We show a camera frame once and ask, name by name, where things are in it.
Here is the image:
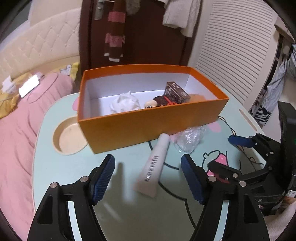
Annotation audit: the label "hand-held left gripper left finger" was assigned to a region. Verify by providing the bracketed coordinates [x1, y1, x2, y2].
[27, 154, 115, 241]

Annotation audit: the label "lit smartphone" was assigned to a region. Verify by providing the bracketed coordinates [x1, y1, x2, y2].
[18, 75, 40, 98]

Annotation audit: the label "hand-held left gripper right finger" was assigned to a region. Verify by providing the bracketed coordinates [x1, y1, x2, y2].
[181, 154, 270, 241]

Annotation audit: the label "hanging grey clothes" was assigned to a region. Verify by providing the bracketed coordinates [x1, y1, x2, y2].
[261, 44, 296, 110]

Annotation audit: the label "zebra-print cloth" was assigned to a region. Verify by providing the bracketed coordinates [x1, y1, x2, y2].
[248, 99, 274, 127]

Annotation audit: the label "white cosmetic tube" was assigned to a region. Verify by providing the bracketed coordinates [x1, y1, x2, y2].
[134, 133, 171, 199]

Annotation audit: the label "beige round cup holder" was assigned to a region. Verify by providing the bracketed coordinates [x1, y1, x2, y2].
[52, 116, 90, 155]

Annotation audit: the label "brown card box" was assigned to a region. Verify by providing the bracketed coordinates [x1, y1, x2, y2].
[163, 81, 191, 104]

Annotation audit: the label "white louvered panel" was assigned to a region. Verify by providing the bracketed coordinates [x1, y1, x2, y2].
[187, 0, 278, 112]

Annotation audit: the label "cream tufted headboard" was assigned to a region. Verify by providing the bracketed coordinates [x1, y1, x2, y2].
[0, 10, 82, 80]

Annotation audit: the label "orange cardboard box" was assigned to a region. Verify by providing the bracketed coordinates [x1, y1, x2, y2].
[77, 65, 229, 155]

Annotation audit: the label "dark wooden door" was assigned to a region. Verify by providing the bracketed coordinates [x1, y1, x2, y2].
[78, 0, 197, 70]

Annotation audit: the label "grey fur collar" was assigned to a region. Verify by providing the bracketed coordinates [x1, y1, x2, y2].
[126, 0, 142, 16]

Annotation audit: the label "pink blanket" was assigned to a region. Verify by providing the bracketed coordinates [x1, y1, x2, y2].
[0, 73, 75, 235]

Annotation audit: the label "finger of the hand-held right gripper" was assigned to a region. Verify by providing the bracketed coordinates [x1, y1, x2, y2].
[207, 160, 271, 186]
[228, 134, 282, 163]

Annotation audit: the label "white knit sweater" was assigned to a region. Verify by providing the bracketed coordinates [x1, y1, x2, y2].
[162, 0, 202, 38]

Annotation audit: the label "white tissue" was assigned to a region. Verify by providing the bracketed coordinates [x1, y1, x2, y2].
[110, 91, 141, 115]

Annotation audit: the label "white charger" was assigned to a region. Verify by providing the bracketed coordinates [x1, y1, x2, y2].
[2, 75, 16, 93]

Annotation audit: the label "tan burger plush toy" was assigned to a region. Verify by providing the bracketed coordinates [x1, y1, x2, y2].
[189, 93, 206, 103]

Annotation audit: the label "clear plastic wrap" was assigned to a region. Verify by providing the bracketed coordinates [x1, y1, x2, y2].
[173, 126, 207, 153]

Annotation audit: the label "yellow cartoon-print pillow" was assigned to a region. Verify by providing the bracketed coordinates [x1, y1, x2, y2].
[59, 62, 80, 80]

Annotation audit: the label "maroon pink striped scarf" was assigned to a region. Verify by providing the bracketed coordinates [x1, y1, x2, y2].
[103, 0, 127, 62]

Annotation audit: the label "dark red toy box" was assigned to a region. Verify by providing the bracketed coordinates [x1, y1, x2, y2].
[154, 96, 176, 107]

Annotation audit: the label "cartoon figurine keychain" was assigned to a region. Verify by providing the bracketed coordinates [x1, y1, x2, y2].
[144, 99, 160, 109]

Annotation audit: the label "mint cartoon-print desktop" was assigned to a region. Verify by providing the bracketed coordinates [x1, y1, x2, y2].
[31, 93, 278, 241]

